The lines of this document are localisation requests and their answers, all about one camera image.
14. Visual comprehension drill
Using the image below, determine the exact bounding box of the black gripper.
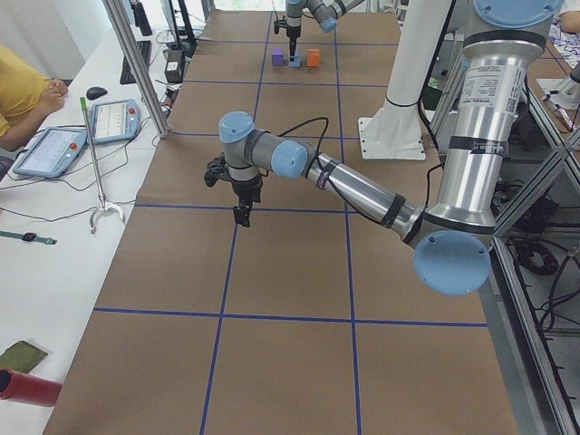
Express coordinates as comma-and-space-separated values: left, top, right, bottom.
231, 175, 263, 227
286, 24, 302, 60

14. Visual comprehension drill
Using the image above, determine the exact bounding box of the light blue foam block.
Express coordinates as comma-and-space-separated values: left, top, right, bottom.
288, 50, 302, 68

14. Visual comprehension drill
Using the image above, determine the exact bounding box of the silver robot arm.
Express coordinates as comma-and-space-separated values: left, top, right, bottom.
275, 0, 362, 61
204, 1, 563, 295

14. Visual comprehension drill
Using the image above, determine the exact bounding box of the purple foam block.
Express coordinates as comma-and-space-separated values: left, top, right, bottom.
271, 48, 285, 67

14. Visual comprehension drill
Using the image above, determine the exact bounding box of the orange foam block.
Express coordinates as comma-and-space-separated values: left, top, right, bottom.
306, 49, 321, 68

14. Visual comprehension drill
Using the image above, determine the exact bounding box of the black power adapter box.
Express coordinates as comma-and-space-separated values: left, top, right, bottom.
164, 50, 185, 84

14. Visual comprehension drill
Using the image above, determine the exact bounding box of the far blue teach pendant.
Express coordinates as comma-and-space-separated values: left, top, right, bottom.
90, 99, 140, 145

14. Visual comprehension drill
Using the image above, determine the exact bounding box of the blue teach pendant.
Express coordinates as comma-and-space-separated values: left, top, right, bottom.
90, 99, 140, 145
13, 128, 87, 179

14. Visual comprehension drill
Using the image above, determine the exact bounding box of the black keyboard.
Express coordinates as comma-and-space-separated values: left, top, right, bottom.
119, 40, 153, 86

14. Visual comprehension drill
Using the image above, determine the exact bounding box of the black computer mouse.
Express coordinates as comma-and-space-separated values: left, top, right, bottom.
85, 86, 108, 101

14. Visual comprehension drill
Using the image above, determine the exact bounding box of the near blue teach pendant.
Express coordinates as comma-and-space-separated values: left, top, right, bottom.
13, 128, 87, 179

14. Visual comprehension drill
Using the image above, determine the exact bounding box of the person in yellow shirt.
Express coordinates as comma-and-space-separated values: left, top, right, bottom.
1, 45, 69, 151

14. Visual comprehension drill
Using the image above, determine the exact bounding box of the green cloth pouch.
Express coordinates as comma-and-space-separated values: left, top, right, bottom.
0, 341, 48, 373

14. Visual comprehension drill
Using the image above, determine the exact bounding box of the red cylinder bottle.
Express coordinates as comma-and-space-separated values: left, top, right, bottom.
1, 369, 63, 407

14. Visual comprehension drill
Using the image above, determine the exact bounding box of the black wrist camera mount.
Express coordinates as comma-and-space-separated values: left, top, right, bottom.
204, 153, 232, 188
274, 15, 287, 34

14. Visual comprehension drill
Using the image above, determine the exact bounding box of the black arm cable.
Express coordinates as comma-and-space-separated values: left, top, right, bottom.
260, 116, 359, 182

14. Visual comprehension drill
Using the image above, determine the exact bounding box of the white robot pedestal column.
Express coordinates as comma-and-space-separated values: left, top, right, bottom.
358, 0, 467, 160

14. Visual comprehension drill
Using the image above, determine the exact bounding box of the grabber stick green handle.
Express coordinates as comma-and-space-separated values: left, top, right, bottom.
80, 97, 125, 235

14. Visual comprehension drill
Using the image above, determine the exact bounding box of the aluminium frame post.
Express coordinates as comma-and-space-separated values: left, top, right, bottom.
102, 0, 169, 139

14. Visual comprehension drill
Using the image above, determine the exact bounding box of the green strap wristwatch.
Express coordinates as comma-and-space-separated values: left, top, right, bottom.
0, 231, 57, 246

